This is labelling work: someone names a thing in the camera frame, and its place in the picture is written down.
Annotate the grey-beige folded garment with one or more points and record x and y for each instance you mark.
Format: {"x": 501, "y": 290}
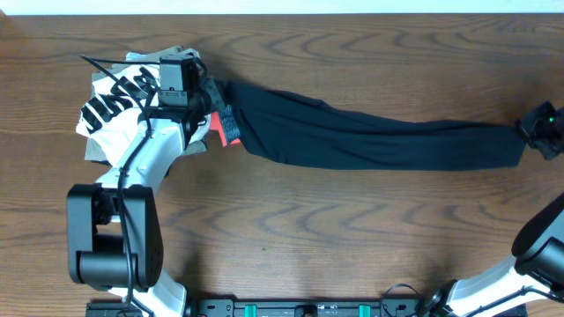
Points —
{"x": 150, "y": 53}

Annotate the white shirt with black print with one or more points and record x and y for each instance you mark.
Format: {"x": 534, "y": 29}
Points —
{"x": 109, "y": 118}

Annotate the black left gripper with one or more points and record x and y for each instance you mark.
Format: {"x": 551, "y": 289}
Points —
{"x": 215, "y": 94}

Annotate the light blue folded garment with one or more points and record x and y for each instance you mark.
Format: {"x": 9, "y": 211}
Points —
{"x": 131, "y": 56}

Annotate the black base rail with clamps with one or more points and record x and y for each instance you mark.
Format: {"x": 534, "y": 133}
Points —
{"x": 261, "y": 308}

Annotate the black shorts with grey waistband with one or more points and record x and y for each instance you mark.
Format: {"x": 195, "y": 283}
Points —
{"x": 292, "y": 129}

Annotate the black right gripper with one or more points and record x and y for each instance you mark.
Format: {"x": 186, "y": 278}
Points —
{"x": 530, "y": 129}

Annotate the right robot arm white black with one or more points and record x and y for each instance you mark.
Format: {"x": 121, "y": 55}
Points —
{"x": 534, "y": 271}

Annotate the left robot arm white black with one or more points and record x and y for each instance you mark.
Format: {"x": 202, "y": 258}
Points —
{"x": 113, "y": 230}

